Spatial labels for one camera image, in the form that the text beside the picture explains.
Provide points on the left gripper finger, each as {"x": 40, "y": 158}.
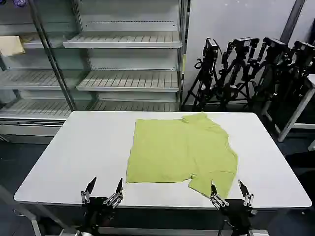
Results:
{"x": 117, "y": 193}
{"x": 90, "y": 188}

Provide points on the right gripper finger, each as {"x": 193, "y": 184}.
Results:
{"x": 246, "y": 193}
{"x": 217, "y": 197}

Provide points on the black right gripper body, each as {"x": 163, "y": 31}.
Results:
{"x": 236, "y": 212}

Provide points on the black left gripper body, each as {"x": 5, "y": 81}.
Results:
{"x": 98, "y": 211}

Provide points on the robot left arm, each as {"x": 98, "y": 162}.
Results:
{"x": 82, "y": 233}

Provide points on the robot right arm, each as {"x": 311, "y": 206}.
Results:
{"x": 240, "y": 233}

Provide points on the lime green shirt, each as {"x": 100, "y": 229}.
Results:
{"x": 179, "y": 152}

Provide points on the black tripod with wide head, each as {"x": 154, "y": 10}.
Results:
{"x": 240, "y": 71}

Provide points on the glass-door display cabinet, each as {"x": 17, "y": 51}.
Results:
{"x": 32, "y": 73}

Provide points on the grey open metal shelf unit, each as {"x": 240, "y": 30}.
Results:
{"x": 128, "y": 61}

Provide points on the purple patterned item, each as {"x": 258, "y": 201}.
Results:
{"x": 19, "y": 3}

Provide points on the black tripod with box camera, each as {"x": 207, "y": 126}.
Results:
{"x": 209, "y": 73}

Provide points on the grey slanted metal post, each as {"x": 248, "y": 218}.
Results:
{"x": 294, "y": 19}

